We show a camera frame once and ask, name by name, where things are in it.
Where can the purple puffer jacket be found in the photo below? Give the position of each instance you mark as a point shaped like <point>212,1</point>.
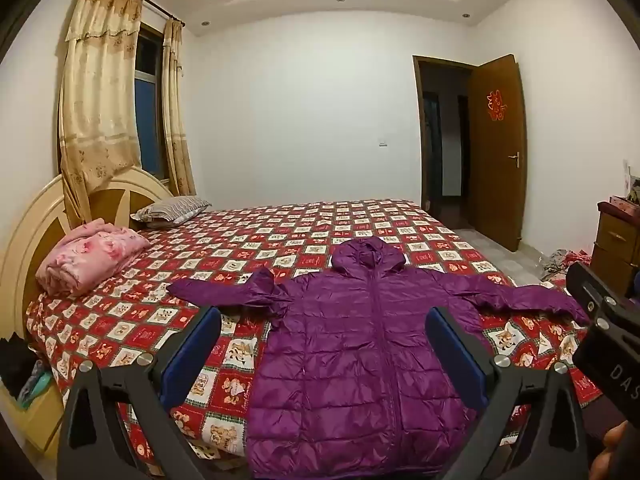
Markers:
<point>350,360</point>

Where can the wide beige curtain with valance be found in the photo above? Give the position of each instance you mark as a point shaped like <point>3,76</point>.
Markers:
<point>100,95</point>

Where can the person's right hand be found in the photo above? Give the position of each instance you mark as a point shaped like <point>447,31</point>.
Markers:
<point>617,452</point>

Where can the cream nightstand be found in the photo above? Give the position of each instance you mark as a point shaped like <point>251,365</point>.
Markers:
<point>40,420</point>

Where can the brown door frame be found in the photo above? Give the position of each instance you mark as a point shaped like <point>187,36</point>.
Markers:
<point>417,135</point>

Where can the brown wooden door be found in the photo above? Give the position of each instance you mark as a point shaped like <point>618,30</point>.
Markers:
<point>497,185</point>

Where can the pile of clothes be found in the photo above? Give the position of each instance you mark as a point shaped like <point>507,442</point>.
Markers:
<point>565,262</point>

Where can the wooden dresser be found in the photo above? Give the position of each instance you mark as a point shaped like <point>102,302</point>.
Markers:
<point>617,250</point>

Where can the red bear print bedspread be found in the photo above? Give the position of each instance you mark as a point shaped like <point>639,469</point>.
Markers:
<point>240,255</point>

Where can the dark cloth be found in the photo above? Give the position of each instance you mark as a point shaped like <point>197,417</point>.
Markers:
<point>15,365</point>

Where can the narrow beige curtain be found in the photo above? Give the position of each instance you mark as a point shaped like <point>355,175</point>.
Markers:
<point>176,120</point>

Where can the striped pillow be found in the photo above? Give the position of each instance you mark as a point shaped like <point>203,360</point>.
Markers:
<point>172,207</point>

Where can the teal cloth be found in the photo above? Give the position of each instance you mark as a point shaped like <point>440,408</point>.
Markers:
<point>32,385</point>

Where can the red paper door decoration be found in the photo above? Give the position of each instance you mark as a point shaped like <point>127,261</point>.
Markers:
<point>494,105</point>

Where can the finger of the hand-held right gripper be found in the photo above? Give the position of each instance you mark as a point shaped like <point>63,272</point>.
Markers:
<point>587,285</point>

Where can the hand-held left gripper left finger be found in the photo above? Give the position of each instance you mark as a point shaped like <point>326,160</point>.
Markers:
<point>192,352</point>

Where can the pink folded blanket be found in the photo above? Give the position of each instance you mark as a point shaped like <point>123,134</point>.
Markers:
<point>90,255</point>

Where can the pink box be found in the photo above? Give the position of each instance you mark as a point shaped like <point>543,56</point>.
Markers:
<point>622,203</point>

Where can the cream wooden headboard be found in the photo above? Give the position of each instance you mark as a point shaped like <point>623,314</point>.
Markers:
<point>30,230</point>

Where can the window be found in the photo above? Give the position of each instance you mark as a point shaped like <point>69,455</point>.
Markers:
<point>149,125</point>

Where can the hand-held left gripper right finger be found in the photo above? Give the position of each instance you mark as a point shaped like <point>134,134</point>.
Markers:
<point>457,355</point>

